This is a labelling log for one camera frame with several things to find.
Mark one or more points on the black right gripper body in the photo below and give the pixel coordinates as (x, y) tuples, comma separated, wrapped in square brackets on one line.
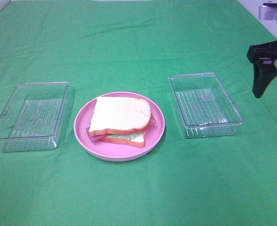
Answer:
[(266, 50)]

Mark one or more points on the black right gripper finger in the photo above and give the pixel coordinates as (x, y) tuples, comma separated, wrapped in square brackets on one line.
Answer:
[(264, 73)]

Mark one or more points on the toy bread slice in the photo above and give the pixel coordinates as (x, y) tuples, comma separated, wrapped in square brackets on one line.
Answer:
[(138, 142), (120, 115)]

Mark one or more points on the toy lettuce leaf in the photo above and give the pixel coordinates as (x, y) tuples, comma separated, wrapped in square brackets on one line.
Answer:
[(127, 137)]

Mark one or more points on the toy bacon strip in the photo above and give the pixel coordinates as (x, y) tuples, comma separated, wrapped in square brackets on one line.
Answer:
[(152, 122), (95, 138)]

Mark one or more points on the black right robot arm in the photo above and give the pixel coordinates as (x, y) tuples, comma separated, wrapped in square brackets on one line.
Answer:
[(263, 57)]

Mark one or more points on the right clear plastic tray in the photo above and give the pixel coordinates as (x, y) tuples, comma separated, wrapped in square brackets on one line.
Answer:
[(204, 106)]

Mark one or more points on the clear plastic tray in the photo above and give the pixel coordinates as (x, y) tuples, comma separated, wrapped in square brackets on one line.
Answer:
[(34, 116), (204, 106)]

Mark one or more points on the green tablecloth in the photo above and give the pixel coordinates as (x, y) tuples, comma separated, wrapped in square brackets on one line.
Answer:
[(100, 47)]

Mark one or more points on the pink round plate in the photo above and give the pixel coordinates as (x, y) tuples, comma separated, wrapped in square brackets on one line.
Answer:
[(117, 152)]

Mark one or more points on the left clear plastic tray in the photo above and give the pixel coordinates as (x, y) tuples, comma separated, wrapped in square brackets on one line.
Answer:
[(34, 116)]

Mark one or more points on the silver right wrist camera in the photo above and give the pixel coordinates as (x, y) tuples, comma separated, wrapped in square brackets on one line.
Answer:
[(268, 11)]

